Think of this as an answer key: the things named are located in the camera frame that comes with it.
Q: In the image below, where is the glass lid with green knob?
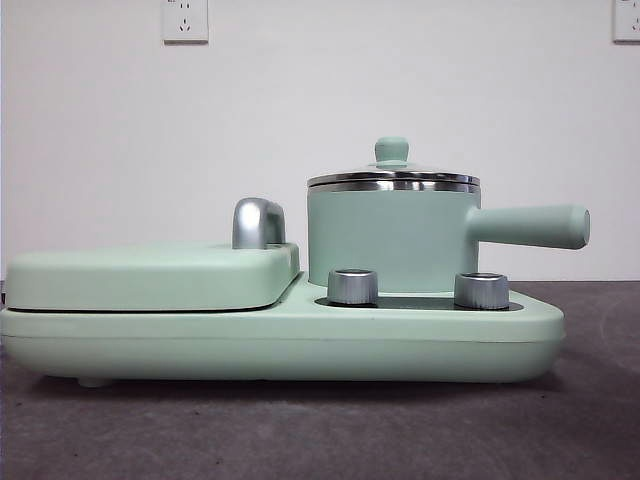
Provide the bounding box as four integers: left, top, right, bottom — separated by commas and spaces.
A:
306, 136, 481, 187

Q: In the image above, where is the silver control knob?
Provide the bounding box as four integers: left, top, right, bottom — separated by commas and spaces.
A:
453, 272, 510, 308
327, 268, 380, 305

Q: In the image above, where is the mint green saucepan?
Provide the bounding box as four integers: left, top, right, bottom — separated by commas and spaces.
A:
305, 173, 592, 297

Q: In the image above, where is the black control panel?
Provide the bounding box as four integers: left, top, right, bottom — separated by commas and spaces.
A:
313, 294, 511, 311

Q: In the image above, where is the mint green griddle cover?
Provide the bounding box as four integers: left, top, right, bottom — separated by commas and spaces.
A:
3, 242, 303, 313

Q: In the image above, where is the mint green breakfast machine base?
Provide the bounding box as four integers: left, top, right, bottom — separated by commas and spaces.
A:
0, 269, 566, 389

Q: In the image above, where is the silver griddle cover handle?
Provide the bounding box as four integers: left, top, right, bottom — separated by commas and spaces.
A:
231, 197, 287, 250

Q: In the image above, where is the white wall socket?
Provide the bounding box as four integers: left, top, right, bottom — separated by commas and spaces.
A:
612, 0, 640, 44
162, 0, 209, 45

